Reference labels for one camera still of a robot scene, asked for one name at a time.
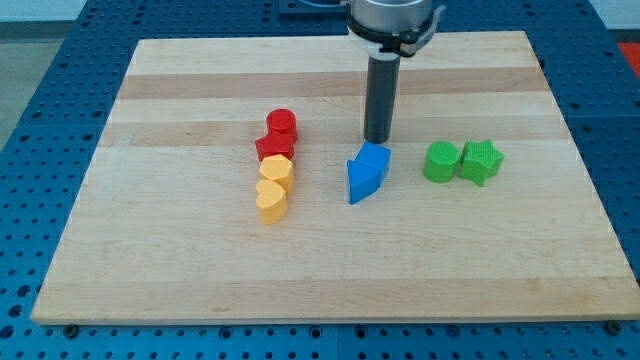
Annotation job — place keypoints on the blue cube block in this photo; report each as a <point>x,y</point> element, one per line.
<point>375,156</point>

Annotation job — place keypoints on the green cylinder block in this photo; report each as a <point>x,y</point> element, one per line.
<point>441,161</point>

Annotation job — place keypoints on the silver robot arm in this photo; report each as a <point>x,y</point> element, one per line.
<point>390,29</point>

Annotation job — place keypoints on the green star block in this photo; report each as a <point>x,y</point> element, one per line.
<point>480,161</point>

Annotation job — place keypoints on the light wooden board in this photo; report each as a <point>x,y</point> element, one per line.
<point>165,229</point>

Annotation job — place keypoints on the yellow hexagon block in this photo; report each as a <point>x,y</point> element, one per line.
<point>279,169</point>

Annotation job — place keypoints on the red cylinder block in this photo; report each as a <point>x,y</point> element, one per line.
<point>282,121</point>

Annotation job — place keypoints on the blue perforated table frame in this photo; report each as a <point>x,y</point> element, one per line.
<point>45,158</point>

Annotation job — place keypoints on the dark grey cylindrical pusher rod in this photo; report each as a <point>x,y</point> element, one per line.
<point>382,79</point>

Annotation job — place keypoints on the blue triangle block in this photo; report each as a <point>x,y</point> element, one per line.
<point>363,180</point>

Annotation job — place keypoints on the red star block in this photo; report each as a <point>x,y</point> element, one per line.
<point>275,143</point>

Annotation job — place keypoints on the yellow heart block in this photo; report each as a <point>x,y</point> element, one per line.
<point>271,201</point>

